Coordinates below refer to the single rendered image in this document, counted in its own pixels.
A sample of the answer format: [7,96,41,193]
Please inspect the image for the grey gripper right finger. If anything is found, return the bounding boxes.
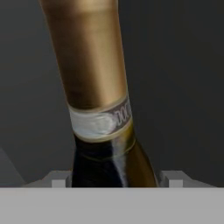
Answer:
[157,170,215,188]

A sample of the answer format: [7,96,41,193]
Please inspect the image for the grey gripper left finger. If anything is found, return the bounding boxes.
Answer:
[24,170,74,188]

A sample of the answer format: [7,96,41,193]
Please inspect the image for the gold-necked dark wine bottle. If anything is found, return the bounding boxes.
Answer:
[38,0,160,188]

